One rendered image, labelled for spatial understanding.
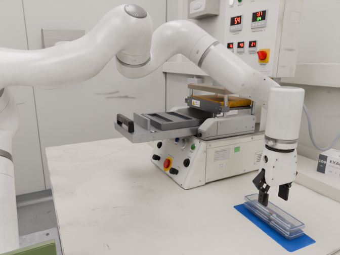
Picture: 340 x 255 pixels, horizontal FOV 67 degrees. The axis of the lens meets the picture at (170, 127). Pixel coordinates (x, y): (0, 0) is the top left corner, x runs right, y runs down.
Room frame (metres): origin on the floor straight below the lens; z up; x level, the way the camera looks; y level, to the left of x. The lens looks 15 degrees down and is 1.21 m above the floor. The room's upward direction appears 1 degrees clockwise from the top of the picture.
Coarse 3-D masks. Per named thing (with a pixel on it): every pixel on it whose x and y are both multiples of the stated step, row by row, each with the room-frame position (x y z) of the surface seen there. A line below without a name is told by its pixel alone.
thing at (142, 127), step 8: (136, 112) 1.01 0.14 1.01; (136, 120) 0.98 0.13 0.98; (144, 120) 0.91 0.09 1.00; (120, 128) 0.94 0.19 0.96; (136, 128) 0.91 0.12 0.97; (144, 128) 0.91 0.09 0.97; (152, 128) 0.91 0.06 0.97; (184, 128) 0.92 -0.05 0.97; (192, 128) 0.93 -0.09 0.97; (128, 136) 0.86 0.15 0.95; (136, 136) 0.83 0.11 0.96; (144, 136) 0.84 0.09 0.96; (152, 136) 0.85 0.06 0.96; (160, 136) 0.87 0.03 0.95; (168, 136) 0.88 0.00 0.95; (176, 136) 0.90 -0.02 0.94; (184, 136) 0.94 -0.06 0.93
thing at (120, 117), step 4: (120, 116) 0.94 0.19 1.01; (124, 116) 0.93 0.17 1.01; (120, 120) 0.93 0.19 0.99; (124, 120) 0.89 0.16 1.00; (128, 120) 0.87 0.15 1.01; (132, 120) 0.87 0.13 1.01; (124, 124) 0.90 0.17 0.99; (128, 124) 0.86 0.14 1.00; (132, 124) 0.86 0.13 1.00; (128, 128) 0.86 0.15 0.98; (132, 128) 0.86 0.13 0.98
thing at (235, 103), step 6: (192, 96) 1.18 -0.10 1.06; (198, 96) 1.16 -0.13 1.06; (204, 96) 1.16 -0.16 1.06; (210, 96) 1.16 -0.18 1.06; (216, 96) 1.16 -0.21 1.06; (222, 96) 1.11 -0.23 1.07; (228, 96) 1.17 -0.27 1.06; (234, 96) 1.17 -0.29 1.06; (222, 102) 1.00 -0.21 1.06; (228, 102) 1.02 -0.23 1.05; (234, 102) 1.03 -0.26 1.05; (240, 102) 1.05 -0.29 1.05; (246, 102) 1.07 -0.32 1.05; (234, 108) 1.04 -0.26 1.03; (240, 108) 1.05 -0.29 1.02; (246, 108) 1.07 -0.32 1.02
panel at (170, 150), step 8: (168, 144) 1.07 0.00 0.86; (176, 144) 1.02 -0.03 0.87; (192, 144) 0.93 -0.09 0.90; (200, 144) 0.90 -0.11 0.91; (160, 152) 1.09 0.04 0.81; (168, 152) 1.04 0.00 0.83; (176, 152) 1.00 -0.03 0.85; (184, 152) 0.95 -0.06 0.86; (192, 152) 0.91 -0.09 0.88; (152, 160) 1.11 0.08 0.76; (160, 160) 1.06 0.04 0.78; (176, 160) 0.97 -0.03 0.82; (192, 160) 0.89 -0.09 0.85; (160, 168) 1.03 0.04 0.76; (168, 168) 0.98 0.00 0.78; (176, 168) 0.95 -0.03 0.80; (184, 168) 0.91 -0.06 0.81; (176, 176) 0.92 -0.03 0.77; (184, 176) 0.89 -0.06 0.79
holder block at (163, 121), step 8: (160, 112) 1.09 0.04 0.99; (168, 112) 1.10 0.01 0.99; (176, 112) 1.09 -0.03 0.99; (152, 120) 0.95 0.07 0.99; (160, 120) 1.00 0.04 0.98; (168, 120) 0.96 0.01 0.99; (176, 120) 0.94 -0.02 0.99; (184, 120) 0.94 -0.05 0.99; (192, 120) 0.94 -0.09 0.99; (160, 128) 0.89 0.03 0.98; (168, 128) 0.90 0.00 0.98; (176, 128) 0.91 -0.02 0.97
